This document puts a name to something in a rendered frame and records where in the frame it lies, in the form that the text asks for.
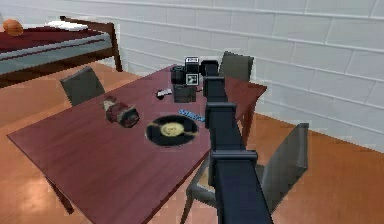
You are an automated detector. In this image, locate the dark red wooden table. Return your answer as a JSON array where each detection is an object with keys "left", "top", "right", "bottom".
[{"left": 6, "top": 64, "right": 269, "bottom": 224}]

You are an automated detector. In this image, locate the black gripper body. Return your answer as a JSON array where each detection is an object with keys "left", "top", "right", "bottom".
[{"left": 170, "top": 65, "right": 198, "bottom": 104}]

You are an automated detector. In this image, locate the black vinyl record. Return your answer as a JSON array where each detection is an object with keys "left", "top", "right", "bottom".
[{"left": 144, "top": 114, "right": 200, "bottom": 148}]

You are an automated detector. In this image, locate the brown bed with red blanket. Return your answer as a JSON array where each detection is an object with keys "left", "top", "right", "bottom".
[{"left": 0, "top": 14, "right": 124, "bottom": 90}]

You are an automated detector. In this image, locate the white pillow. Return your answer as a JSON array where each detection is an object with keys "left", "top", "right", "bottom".
[{"left": 44, "top": 20, "right": 90, "bottom": 32}]

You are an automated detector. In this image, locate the orange basketball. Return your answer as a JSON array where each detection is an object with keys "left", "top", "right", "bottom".
[{"left": 2, "top": 18, "right": 25, "bottom": 37}]

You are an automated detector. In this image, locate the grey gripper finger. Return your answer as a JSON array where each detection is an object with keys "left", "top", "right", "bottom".
[{"left": 155, "top": 88, "right": 174, "bottom": 101}]

